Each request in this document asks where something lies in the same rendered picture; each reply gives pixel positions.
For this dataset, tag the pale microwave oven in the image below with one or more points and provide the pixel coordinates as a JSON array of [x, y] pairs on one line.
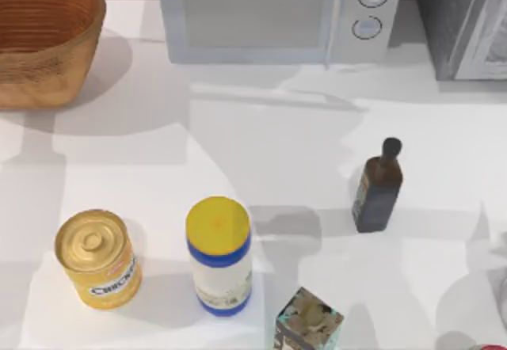
[[253, 17]]

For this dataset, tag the red and white can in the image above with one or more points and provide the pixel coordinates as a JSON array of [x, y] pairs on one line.
[[490, 347]]

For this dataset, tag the yellow can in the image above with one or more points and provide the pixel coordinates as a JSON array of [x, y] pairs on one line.
[[99, 259]]

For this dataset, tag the teal patterned box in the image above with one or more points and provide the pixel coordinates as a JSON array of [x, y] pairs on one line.
[[307, 322]]

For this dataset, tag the grey cabinet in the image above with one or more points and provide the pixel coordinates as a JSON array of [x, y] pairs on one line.
[[467, 21]]

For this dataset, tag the white canister with yellow lid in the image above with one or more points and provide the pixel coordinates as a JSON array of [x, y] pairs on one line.
[[220, 259]]

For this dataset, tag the dark brown bottle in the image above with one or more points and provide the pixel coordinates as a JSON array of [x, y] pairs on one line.
[[377, 195]]

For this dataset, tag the brown woven basket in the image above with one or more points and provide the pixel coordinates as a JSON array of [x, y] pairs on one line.
[[37, 53]]

